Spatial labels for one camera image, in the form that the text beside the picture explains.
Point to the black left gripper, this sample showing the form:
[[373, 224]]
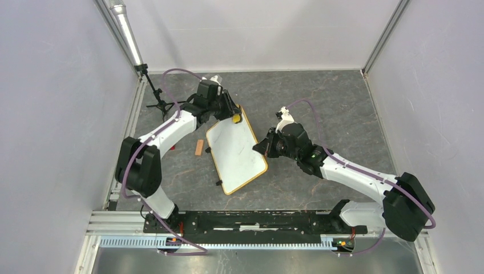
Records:
[[231, 108]]

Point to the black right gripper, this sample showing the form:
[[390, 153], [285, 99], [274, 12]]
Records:
[[262, 146]]

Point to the yellow whiteboard eraser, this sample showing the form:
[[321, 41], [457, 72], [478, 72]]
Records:
[[237, 118]]

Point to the yellow framed whiteboard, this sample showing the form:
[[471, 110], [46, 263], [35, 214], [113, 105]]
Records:
[[231, 146]]

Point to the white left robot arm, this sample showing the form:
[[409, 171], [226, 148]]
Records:
[[139, 165]]

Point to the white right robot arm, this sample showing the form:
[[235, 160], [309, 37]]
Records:
[[399, 203]]

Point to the orange wooden block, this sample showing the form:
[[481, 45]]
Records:
[[199, 147]]

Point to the black microphone tripod stand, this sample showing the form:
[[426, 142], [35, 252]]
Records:
[[162, 105]]

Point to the silver microphone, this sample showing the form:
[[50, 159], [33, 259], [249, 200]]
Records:
[[119, 10]]

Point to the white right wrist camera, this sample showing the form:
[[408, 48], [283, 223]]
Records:
[[284, 118]]

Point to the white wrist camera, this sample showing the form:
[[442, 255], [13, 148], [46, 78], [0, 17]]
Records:
[[284, 118], [216, 78]]

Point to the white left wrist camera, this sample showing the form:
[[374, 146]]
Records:
[[216, 78]]

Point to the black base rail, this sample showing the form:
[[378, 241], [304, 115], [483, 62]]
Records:
[[253, 227]]

